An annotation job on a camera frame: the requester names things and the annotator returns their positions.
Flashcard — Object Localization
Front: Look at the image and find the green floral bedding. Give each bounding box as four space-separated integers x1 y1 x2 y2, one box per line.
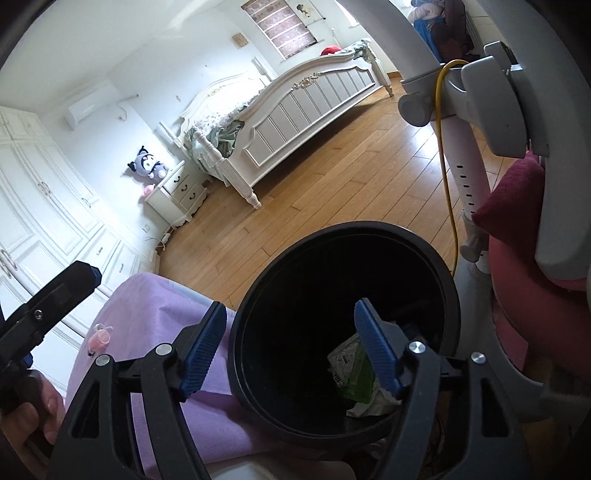
185 88 278 171

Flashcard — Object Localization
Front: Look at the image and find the person's left hand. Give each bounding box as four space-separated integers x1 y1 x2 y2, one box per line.
0 375 66 462

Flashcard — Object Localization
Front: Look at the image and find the small pink plastic piece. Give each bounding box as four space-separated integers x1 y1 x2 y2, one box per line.
87 323 114 357

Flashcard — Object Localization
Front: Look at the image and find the white wardrobe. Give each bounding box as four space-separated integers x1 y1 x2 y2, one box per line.
0 105 160 352

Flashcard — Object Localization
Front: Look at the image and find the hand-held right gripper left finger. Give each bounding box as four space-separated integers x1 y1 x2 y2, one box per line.
53 300 229 480

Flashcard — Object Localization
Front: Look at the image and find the purple plush toy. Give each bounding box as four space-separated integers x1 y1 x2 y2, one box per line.
128 146 168 181

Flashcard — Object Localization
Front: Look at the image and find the dark red cushion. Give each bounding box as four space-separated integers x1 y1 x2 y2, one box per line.
472 150 548 254

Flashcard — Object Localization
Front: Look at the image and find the black trash bin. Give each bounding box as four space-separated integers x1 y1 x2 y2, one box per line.
228 222 462 450

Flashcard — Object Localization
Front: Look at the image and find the pile of clothes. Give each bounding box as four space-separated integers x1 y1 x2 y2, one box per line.
409 0 476 61

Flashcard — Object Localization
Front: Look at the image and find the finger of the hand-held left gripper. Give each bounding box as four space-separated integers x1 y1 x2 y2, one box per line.
0 261 102 370

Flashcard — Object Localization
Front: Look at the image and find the white nightstand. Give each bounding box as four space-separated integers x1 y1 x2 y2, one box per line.
145 161 208 227

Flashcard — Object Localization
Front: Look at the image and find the purple tablecloth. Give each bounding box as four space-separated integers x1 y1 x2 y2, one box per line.
65 272 352 467

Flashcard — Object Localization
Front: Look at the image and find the grey and pink chair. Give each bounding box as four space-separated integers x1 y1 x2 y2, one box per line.
337 0 591 416

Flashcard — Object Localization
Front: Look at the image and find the patterned window blind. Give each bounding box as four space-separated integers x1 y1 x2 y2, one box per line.
242 0 319 60

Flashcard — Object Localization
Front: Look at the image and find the wall scroll painting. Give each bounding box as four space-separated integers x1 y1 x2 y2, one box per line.
293 0 326 21

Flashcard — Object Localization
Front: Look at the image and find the green and white packet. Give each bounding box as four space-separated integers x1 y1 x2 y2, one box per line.
327 332 403 418

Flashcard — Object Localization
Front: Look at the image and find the white air conditioner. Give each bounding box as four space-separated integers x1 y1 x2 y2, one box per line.
64 79 115 129

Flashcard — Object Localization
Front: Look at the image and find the white wooden bed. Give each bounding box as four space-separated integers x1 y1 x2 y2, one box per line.
159 39 395 208

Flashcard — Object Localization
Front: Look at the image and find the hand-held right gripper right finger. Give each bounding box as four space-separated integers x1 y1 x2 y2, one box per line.
353 298 532 480

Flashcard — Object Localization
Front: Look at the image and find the yellow cable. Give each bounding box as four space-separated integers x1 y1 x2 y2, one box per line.
434 59 469 278

